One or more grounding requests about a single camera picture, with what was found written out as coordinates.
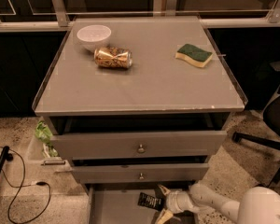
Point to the black stand leg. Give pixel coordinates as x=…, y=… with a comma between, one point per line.
x=5, y=156

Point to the grey bottom drawer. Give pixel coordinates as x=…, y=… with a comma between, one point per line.
x=117, y=203

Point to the grey drawer cabinet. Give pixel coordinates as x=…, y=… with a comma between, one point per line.
x=156, y=83

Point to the green yellow sponge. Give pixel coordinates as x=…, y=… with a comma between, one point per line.
x=194, y=55

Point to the drawer knob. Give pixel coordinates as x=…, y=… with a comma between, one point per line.
x=141, y=149
x=141, y=176

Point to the metal railing frame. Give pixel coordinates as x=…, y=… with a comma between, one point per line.
x=57, y=15

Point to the clear plastic bin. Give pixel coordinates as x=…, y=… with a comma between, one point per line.
x=34, y=155

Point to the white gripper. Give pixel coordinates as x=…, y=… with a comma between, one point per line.
x=174, y=200

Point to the crushed gold soda can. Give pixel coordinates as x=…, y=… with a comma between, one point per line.
x=111, y=57

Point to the black rxbar chocolate wrapper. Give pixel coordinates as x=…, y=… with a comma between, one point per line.
x=151, y=202

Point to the grey drawer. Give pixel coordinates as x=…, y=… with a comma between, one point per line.
x=118, y=137
x=161, y=169
x=117, y=203

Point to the middle drawer knob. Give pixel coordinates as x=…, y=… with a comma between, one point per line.
x=141, y=176

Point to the grey top drawer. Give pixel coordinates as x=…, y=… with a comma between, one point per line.
x=118, y=137

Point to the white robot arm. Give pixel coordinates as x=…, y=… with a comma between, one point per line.
x=259, y=205

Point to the grey middle drawer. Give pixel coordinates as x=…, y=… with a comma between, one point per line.
x=161, y=169

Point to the white ceramic bowl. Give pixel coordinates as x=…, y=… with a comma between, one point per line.
x=93, y=37

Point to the black office chair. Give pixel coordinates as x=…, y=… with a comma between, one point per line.
x=271, y=117

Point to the top drawer knob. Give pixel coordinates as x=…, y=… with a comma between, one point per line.
x=141, y=149

